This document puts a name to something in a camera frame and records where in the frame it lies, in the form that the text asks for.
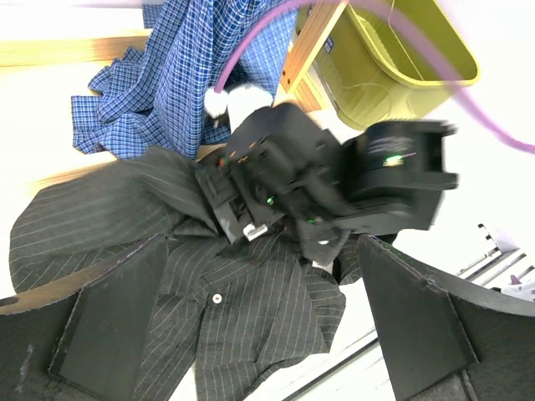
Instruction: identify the green plastic basket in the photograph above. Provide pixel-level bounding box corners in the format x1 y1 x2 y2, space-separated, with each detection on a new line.
313 0 480 130

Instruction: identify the blue checkered shirt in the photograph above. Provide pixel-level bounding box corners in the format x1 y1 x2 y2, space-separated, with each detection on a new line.
70 0 300 162

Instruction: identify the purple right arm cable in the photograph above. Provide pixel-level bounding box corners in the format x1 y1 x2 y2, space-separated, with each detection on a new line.
212 0 535 155

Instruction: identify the wooden clothes rack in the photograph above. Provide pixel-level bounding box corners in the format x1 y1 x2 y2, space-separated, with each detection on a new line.
0 0 350 197

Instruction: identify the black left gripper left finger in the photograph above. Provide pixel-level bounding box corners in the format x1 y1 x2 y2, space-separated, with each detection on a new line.
1 236 168 400

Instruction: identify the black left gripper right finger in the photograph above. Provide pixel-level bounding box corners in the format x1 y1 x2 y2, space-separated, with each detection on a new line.
357 236 534 400

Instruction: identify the aluminium mounting rail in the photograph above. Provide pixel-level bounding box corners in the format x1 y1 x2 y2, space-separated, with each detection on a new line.
288 236 534 400

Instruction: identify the black pinstriped shirt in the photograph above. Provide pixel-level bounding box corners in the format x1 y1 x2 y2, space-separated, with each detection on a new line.
9 148 360 400

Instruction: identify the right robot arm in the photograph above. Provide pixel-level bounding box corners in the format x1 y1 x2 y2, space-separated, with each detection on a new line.
196 103 458 265

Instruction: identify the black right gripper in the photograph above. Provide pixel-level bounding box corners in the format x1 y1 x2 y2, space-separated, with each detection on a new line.
196 158 286 244

